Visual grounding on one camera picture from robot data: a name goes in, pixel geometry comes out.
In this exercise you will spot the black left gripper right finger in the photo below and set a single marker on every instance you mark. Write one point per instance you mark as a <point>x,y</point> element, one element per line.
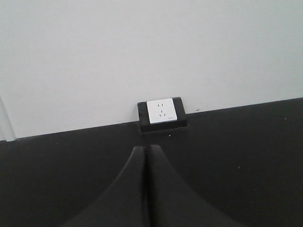
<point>172,203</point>

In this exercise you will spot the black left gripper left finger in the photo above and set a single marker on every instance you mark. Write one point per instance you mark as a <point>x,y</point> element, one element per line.
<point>123,203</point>

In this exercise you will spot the black white power socket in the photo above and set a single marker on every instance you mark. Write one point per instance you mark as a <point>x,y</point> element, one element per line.
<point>161,114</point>

